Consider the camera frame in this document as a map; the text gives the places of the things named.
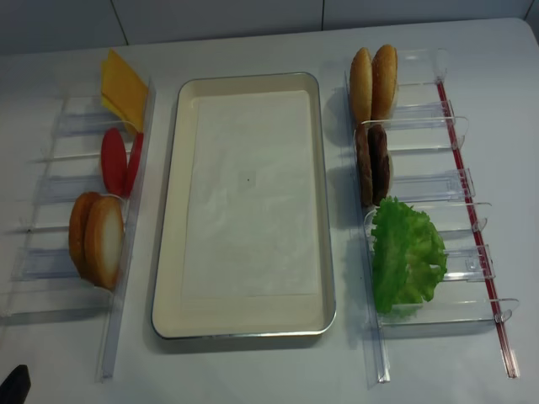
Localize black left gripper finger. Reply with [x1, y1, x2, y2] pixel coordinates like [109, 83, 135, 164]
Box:
[0, 364, 31, 404]

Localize bun slice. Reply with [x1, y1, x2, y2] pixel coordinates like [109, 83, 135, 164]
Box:
[68, 192, 101, 283]
[84, 196, 124, 290]

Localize red tomato slice left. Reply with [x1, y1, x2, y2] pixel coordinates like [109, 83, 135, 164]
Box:
[100, 128, 127, 196]

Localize red tomato slice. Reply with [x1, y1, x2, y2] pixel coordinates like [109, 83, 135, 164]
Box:
[124, 133, 144, 199]
[100, 128, 127, 196]

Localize red tomato slice right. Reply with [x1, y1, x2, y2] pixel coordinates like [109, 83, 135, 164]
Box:
[124, 133, 144, 199]

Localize yellow cheese slice back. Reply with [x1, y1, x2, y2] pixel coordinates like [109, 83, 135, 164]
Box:
[101, 93, 138, 136]

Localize green lettuce leaf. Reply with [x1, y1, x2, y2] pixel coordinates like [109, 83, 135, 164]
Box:
[371, 197, 447, 314]

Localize brown meat patty right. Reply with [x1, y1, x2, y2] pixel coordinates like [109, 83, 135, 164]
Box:
[368, 125, 391, 205]

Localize brown meat patty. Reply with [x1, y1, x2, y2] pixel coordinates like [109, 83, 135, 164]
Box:
[355, 124, 373, 207]
[368, 125, 391, 205]

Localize brown meat patty left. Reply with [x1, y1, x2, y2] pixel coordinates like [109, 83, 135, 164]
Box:
[355, 124, 373, 207]

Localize clear acrylic left rack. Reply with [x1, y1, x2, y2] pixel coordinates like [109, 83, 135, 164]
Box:
[1, 68, 145, 381]

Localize clear acrylic rack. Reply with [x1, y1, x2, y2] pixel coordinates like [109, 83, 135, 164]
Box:
[1, 68, 145, 381]
[344, 49, 519, 383]

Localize cream metal tray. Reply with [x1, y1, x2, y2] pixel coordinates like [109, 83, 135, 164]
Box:
[151, 72, 336, 339]

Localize white paper tray liner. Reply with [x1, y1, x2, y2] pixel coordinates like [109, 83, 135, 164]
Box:
[184, 90, 318, 298]

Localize clear acrylic right rack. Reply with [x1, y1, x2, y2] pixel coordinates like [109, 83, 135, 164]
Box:
[344, 49, 519, 383]

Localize bun top left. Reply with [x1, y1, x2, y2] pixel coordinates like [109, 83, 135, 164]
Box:
[350, 47, 372, 124]

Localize bun top right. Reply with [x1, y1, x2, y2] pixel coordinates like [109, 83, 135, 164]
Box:
[371, 44, 398, 120]

